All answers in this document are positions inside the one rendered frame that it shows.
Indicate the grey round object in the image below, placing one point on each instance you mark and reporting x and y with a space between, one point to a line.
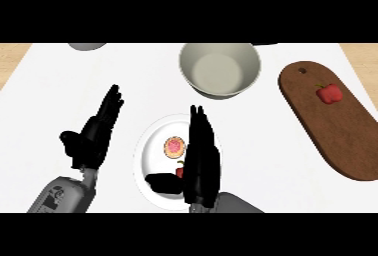
88 46

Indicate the brown wooden cutting board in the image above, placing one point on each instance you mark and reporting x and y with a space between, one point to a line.
330 123

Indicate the red bell pepper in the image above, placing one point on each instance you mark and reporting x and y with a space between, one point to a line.
330 93

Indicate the small red pepper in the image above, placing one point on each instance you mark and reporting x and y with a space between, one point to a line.
181 170

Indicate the white round plate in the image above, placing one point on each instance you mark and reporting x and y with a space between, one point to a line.
163 160

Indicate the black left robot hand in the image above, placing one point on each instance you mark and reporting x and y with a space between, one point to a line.
95 133

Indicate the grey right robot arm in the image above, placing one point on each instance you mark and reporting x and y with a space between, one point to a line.
231 204

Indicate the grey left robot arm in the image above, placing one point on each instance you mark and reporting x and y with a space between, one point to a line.
65 194

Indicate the pale grey bowl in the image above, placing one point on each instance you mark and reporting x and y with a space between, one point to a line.
219 69

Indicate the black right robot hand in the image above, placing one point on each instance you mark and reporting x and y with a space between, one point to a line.
201 160

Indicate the pink frosted cupcake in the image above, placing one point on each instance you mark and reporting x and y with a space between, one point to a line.
175 147

